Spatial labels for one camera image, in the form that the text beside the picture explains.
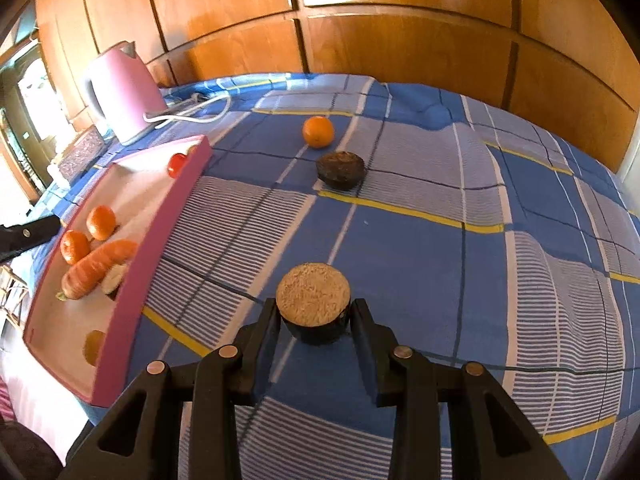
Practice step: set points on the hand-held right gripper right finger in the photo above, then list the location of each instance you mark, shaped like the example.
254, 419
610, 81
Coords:
370, 355

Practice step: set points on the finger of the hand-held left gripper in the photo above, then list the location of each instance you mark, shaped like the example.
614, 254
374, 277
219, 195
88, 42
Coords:
30, 235

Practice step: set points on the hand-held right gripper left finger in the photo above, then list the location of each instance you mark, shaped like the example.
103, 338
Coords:
260, 350

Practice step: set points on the orange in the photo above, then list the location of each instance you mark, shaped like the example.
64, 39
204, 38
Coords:
318, 131
101, 222
75, 247

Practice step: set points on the cut eggplant piece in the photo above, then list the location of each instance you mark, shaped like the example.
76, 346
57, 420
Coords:
313, 305

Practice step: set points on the carrot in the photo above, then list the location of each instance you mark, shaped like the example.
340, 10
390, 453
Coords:
95, 270

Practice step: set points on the small eggplant piece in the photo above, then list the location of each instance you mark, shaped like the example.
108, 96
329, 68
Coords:
114, 280

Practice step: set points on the pink tray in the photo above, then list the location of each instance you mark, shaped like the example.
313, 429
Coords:
145, 260

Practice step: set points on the red tomato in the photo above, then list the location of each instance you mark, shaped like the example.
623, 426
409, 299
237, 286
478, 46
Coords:
176, 165

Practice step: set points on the light wooden rack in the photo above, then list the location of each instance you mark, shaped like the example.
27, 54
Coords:
12, 295

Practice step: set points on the patterned box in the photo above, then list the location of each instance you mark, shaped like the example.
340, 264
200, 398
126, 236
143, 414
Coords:
82, 152

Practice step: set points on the pink electric kettle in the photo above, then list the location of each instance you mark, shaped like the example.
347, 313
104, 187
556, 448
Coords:
125, 95

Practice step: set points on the dark eggplant end piece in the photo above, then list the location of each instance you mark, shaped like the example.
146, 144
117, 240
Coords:
341, 170

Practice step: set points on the dark cloth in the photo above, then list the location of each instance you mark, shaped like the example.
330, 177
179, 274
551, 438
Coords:
25, 452

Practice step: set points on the wooden wardrobe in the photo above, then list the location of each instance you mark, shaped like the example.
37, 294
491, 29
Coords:
400, 20

